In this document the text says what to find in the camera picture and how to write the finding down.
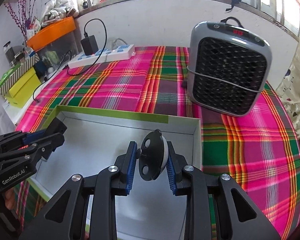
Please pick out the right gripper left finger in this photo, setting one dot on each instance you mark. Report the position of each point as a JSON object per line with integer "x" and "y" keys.
{"x": 64, "y": 215}

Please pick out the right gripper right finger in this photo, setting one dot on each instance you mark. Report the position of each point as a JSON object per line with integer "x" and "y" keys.
{"x": 215, "y": 204}

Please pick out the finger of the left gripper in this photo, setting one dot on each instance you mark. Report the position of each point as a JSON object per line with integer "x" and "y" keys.
{"x": 30, "y": 138}
{"x": 47, "y": 146}

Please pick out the black bike light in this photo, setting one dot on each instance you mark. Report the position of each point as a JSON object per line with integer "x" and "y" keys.
{"x": 55, "y": 130}

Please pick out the left hand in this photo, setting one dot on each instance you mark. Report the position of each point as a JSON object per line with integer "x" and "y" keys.
{"x": 9, "y": 198}

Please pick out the yellow cardboard box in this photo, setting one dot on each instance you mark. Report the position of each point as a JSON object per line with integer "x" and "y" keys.
{"x": 23, "y": 89}

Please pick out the striped green lid box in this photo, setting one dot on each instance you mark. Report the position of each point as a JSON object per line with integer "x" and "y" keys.
{"x": 14, "y": 74}

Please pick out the plaid tablecloth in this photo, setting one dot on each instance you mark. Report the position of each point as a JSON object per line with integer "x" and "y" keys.
{"x": 260, "y": 150}

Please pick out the dark glass jar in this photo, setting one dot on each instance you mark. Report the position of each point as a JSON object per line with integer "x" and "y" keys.
{"x": 9, "y": 52}

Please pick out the orange lid plastic bin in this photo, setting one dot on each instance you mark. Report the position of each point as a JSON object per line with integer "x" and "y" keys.
{"x": 51, "y": 33}

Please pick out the black power adapter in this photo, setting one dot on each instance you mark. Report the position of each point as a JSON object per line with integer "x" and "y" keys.
{"x": 89, "y": 44}

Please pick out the purple flower branches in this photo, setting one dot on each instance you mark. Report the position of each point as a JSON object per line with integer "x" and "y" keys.
{"x": 21, "y": 12}

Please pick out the white power strip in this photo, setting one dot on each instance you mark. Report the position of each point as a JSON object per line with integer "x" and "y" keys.
{"x": 123, "y": 52}

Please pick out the grey black fan heater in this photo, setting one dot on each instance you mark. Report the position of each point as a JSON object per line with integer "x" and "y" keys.
{"x": 228, "y": 67}

